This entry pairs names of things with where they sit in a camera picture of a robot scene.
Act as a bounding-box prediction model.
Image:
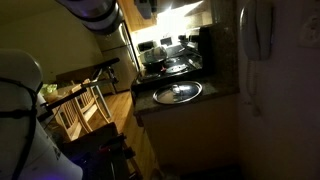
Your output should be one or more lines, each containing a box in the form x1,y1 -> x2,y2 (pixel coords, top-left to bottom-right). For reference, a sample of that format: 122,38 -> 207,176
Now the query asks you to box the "black kitchen stove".
129,26 -> 215,96

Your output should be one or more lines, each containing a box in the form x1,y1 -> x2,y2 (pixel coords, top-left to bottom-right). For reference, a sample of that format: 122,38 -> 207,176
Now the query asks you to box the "cooking pot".
139,45 -> 169,67

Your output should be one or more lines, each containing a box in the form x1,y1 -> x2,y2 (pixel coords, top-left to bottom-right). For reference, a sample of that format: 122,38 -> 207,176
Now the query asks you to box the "small black box appliance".
137,40 -> 158,53
159,36 -> 174,48

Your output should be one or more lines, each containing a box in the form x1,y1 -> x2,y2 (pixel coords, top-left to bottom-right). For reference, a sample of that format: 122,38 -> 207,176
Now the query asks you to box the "stainless steel refrigerator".
94,20 -> 140,94

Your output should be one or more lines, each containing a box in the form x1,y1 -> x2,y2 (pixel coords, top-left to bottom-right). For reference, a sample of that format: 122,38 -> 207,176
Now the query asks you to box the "granite topped base cabinet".
132,71 -> 241,178

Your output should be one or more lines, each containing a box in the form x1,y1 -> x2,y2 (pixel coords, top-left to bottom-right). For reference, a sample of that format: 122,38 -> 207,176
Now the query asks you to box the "grey tripod stand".
89,68 -> 113,120

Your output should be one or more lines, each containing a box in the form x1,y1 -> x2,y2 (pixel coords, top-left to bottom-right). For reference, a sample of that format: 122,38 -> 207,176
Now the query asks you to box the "wooden dining chair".
71,84 -> 113,134
52,98 -> 84,144

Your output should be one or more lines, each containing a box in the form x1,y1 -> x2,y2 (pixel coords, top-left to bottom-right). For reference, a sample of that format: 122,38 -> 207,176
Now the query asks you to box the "brown sofa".
54,64 -> 116,96

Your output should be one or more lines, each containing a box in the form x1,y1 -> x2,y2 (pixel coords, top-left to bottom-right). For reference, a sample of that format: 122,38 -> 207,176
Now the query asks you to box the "black robot cart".
59,121 -> 145,180

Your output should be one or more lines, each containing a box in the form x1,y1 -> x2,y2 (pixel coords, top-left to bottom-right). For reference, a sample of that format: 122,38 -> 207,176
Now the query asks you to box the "wooden dining table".
39,82 -> 86,104

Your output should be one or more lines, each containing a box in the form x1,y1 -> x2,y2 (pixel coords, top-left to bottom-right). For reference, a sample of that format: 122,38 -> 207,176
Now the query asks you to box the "green item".
41,83 -> 58,96

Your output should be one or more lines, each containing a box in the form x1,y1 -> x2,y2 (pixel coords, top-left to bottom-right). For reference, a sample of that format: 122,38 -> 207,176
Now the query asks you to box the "metal cabinet handle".
134,114 -> 146,129

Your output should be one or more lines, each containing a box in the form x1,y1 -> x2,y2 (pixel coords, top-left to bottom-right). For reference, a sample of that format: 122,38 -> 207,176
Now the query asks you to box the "black stereo camera bar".
93,57 -> 121,71

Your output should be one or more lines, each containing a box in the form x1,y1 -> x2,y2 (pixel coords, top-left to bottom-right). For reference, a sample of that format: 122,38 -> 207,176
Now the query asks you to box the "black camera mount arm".
36,77 -> 120,121

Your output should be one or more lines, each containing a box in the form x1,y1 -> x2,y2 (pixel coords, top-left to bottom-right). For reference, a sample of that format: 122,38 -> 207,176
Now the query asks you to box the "wooden wall cabinet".
118,0 -> 158,33

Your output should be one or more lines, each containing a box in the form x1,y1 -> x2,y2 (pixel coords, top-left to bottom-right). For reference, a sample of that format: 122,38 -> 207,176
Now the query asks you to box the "white wall telephone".
239,0 -> 275,62

